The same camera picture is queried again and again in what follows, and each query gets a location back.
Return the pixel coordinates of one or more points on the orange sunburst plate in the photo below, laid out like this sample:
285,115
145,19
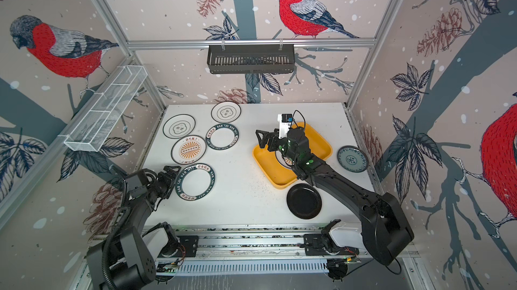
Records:
188,150
288,162

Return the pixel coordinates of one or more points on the yellow plastic bin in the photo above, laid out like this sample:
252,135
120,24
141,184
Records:
280,175

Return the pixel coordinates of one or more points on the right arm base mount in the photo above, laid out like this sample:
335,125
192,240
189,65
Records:
336,238

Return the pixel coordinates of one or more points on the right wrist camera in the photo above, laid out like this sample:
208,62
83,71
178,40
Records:
285,123

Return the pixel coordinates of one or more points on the white plate black rim left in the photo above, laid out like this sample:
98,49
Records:
179,126

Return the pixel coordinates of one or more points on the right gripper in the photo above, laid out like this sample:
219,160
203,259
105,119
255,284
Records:
269,136

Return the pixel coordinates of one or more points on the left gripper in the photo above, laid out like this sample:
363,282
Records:
167,180

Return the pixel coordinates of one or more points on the white plate black rim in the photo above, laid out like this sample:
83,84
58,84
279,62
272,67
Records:
179,126
226,112

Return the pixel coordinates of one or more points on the black hanging wall basket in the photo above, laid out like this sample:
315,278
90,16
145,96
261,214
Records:
251,59

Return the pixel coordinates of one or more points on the white plate black rim back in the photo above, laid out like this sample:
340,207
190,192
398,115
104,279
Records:
226,112

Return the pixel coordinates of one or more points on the teal patterned plate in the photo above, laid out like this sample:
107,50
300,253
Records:
352,159

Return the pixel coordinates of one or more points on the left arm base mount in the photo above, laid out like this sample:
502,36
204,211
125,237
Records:
177,246

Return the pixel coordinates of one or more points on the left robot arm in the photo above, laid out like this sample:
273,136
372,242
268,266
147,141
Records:
126,258

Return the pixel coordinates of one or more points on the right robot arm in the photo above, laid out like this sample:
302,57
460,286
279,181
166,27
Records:
385,229

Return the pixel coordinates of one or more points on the green rim plate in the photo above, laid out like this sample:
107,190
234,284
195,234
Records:
195,182
222,136

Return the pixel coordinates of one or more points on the white wire mesh shelf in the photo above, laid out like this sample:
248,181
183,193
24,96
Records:
95,127

